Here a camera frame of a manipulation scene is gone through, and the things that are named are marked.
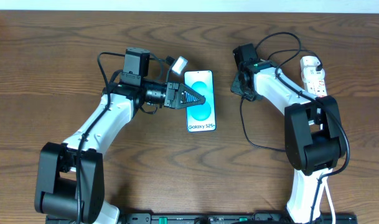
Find blue screen Galaxy smartphone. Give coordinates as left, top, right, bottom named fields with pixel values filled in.
left=184, top=70, right=217, bottom=133

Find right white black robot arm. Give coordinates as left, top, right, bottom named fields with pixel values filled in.
left=231, top=44, right=349, bottom=223

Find black charging cable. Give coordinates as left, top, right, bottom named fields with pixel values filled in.
left=239, top=49, right=324, bottom=153

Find white power strip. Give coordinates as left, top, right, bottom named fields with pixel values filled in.
left=303, top=79, right=327, bottom=98

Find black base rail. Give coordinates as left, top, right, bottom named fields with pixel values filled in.
left=114, top=212, right=358, bottom=224

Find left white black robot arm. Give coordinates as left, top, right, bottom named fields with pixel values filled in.
left=34, top=47, right=205, bottom=224

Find white power strip cord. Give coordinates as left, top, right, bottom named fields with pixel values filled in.
left=322, top=183, right=337, bottom=224

